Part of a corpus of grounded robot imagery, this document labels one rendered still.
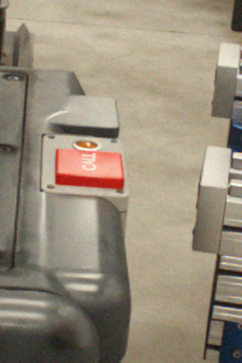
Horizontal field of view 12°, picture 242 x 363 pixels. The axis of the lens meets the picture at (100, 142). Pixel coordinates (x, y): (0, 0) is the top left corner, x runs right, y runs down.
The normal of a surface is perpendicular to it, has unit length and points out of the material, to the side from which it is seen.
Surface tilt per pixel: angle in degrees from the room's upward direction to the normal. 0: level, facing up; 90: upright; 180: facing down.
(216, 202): 90
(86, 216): 0
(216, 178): 0
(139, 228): 0
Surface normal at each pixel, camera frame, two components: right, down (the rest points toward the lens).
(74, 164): 0.09, -0.93
